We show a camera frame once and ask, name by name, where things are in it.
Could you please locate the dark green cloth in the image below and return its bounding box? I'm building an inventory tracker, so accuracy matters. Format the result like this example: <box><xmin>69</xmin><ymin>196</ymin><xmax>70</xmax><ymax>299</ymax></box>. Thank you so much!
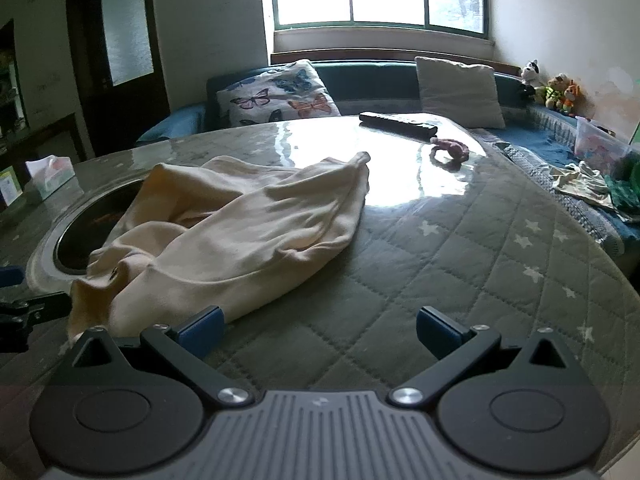
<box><xmin>604</xmin><ymin>150</ymin><xmax>640</xmax><ymax>223</ymax></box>

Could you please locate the black white plush toy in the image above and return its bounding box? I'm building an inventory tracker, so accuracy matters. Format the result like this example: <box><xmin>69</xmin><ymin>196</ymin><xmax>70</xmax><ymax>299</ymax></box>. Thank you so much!
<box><xmin>520</xmin><ymin>58</ymin><xmax>544</xmax><ymax>99</ymax></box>

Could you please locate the cream knit garment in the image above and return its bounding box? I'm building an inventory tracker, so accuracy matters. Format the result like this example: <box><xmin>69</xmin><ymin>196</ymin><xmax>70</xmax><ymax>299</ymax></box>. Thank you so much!
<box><xmin>67</xmin><ymin>152</ymin><xmax>370</xmax><ymax>340</ymax></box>

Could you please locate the green yellow plush toy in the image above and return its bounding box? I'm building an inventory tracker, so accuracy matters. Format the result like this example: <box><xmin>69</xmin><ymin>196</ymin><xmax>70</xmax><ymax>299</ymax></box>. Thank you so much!
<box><xmin>544</xmin><ymin>73</ymin><xmax>570</xmax><ymax>110</ymax></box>

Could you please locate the round black cooktop inset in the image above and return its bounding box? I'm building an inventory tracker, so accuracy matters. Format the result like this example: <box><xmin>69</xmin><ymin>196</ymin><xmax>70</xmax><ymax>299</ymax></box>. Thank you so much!
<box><xmin>53</xmin><ymin>179</ymin><xmax>143</xmax><ymax>275</ymax></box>

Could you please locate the orange plush toy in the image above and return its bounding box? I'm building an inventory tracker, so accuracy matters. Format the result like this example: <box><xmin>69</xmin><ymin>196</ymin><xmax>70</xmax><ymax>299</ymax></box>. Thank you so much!
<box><xmin>559</xmin><ymin>81</ymin><xmax>582</xmax><ymax>116</ymax></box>

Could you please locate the dark door with glass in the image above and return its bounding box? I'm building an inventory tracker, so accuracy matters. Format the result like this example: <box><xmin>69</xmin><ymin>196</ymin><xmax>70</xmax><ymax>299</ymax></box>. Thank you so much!
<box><xmin>65</xmin><ymin>0</ymin><xmax>170</xmax><ymax>156</ymax></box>

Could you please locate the crumpled light cloth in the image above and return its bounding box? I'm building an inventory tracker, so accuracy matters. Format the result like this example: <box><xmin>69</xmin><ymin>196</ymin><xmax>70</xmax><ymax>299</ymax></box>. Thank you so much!
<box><xmin>549</xmin><ymin>162</ymin><xmax>614</xmax><ymax>210</ymax></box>

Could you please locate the tissue box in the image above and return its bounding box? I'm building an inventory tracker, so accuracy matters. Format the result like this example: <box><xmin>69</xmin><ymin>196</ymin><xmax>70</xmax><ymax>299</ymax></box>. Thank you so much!
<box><xmin>25</xmin><ymin>155</ymin><xmax>75</xmax><ymax>200</ymax></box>

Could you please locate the plain grey pillow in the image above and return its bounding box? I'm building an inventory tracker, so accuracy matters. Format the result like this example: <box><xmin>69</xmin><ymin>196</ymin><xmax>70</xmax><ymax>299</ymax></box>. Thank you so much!
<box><xmin>414</xmin><ymin>56</ymin><xmax>506</xmax><ymax>129</ymax></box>

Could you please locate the clear plastic storage box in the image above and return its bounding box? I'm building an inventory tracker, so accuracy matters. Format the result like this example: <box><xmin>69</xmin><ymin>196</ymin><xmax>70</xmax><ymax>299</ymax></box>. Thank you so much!
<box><xmin>574</xmin><ymin>116</ymin><xmax>630</xmax><ymax>167</ymax></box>

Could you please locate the black remote control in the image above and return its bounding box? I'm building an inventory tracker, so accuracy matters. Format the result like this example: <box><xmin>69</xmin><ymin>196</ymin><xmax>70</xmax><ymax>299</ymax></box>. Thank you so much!
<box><xmin>358</xmin><ymin>112</ymin><xmax>438</xmax><ymax>139</ymax></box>

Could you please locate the pink plastic toy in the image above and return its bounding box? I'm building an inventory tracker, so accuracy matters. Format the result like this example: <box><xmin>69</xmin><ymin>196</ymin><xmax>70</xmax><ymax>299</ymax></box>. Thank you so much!
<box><xmin>431</xmin><ymin>136</ymin><xmax>470</xmax><ymax>164</ymax></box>

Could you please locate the butterfly print pillow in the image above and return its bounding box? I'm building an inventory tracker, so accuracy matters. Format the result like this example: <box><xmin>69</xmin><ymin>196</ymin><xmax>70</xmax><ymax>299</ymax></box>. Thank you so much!
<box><xmin>216</xmin><ymin>60</ymin><xmax>341</xmax><ymax>127</ymax></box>

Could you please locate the teal corner sofa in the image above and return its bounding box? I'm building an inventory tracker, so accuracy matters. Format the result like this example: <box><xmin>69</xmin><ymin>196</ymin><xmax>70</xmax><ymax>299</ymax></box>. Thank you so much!
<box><xmin>135</xmin><ymin>58</ymin><xmax>640</xmax><ymax>256</ymax></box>

